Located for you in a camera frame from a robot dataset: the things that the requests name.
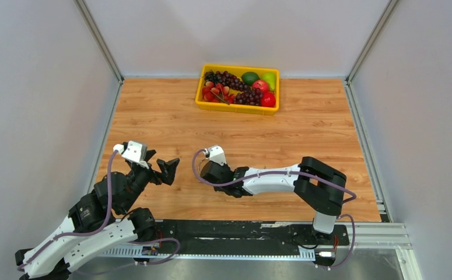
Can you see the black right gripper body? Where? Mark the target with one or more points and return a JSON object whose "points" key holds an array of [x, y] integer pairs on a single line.
{"points": [[224, 191]]}

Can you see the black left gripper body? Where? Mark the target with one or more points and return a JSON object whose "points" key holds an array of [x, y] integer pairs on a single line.
{"points": [[143, 176]]}

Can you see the large silver keyring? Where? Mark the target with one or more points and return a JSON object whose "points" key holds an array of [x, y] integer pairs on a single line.
{"points": [[201, 163]]}

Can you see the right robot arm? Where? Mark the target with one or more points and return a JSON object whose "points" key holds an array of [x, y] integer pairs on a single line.
{"points": [[319, 185]]}

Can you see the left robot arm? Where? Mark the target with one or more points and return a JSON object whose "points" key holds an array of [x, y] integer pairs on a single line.
{"points": [[104, 218]]}

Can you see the yellow fruit tray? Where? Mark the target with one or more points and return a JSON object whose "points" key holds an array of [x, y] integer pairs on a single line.
{"points": [[236, 108]]}

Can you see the red strawberries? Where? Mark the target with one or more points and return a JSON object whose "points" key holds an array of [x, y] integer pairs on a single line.
{"points": [[217, 93]]}

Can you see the dark grape bunch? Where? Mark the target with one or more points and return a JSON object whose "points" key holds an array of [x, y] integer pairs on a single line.
{"points": [[244, 95]]}

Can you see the red tomato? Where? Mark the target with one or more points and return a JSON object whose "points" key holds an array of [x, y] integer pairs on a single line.
{"points": [[268, 100]]}

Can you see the red apple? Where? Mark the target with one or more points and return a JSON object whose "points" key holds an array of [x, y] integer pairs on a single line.
{"points": [[260, 86]]}

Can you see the green avocado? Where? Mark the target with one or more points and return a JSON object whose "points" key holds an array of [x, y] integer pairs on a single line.
{"points": [[249, 78]]}

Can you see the green pear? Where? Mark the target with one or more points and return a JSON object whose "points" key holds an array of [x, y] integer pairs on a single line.
{"points": [[270, 79]]}

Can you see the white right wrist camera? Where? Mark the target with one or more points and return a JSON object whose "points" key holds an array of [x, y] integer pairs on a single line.
{"points": [[216, 154]]}

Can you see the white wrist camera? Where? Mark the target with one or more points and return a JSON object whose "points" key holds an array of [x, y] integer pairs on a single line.
{"points": [[133, 152], [216, 154]]}

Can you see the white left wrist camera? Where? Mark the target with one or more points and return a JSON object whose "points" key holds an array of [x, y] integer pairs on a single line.
{"points": [[133, 152]]}

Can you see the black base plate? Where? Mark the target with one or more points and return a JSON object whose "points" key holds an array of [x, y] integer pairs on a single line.
{"points": [[242, 237]]}

